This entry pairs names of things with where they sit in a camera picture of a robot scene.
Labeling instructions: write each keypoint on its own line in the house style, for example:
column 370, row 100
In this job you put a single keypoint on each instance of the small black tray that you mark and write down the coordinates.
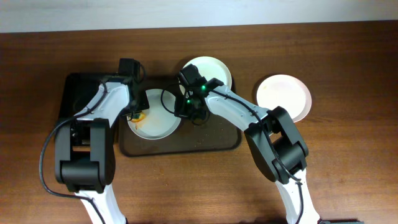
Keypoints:
column 91, row 104

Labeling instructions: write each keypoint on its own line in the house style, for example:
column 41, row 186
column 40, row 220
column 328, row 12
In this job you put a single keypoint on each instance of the pale blue plate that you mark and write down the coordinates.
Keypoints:
column 157, row 122

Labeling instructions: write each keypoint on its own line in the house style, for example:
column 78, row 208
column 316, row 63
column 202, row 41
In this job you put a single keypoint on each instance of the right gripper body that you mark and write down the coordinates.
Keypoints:
column 187, row 111

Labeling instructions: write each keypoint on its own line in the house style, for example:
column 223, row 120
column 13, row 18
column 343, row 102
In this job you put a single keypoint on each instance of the white plate top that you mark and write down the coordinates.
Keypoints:
column 210, row 67

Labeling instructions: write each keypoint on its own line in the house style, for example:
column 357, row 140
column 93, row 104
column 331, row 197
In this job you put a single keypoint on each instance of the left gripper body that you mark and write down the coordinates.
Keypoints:
column 137, row 109

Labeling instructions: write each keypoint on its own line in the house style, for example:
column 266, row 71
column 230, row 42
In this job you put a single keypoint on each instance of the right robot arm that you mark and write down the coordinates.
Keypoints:
column 276, row 146

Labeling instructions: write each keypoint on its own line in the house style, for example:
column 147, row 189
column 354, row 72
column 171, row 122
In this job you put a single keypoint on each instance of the brown plastic serving tray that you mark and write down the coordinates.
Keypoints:
column 216, row 134

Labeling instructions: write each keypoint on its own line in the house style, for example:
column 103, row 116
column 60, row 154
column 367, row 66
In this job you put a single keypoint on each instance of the white plate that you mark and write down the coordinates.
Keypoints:
column 285, row 91
column 210, row 67

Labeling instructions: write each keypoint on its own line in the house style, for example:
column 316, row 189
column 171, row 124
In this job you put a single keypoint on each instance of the green and yellow sponge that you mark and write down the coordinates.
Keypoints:
column 136, row 117

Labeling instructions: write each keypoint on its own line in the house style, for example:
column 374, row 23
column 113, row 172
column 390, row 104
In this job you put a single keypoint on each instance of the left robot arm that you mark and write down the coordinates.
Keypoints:
column 84, row 153

